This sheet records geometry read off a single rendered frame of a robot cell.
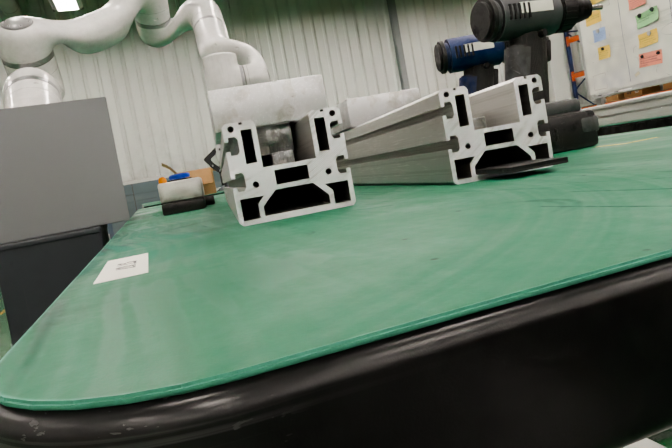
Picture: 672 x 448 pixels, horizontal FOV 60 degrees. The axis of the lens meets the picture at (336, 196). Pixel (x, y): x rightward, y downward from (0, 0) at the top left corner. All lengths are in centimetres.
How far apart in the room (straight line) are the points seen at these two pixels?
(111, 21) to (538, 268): 163
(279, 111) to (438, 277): 41
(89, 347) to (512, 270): 12
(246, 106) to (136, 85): 1185
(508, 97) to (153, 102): 1188
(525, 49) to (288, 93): 37
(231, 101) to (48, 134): 78
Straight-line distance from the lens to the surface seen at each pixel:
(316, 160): 49
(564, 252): 18
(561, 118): 82
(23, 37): 160
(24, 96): 144
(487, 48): 106
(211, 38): 160
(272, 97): 56
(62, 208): 130
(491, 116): 60
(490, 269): 17
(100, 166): 130
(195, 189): 112
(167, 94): 1240
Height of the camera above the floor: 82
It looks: 3 degrees down
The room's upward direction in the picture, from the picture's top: 10 degrees counter-clockwise
